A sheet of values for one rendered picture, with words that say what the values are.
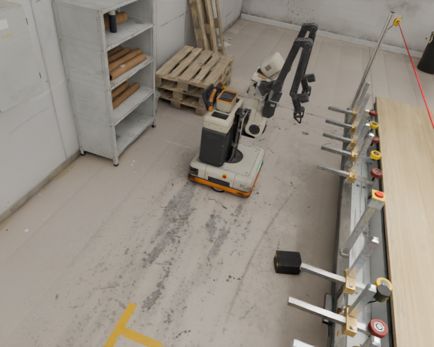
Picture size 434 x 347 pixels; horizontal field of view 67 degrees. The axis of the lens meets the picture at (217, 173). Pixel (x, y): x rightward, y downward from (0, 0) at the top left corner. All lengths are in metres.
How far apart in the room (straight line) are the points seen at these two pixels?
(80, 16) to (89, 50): 0.27
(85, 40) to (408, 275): 2.85
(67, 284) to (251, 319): 1.39
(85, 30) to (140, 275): 2.01
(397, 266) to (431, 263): 0.22
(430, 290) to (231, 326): 1.29
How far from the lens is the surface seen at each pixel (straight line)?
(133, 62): 3.58
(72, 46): 3.24
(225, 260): 2.88
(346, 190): 2.75
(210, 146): 3.13
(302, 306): 1.78
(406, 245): 2.27
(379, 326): 1.83
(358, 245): 2.50
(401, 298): 2.00
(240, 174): 3.23
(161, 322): 2.58
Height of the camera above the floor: 2.34
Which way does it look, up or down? 40 degrees down
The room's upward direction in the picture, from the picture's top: 9 degrees clockwise
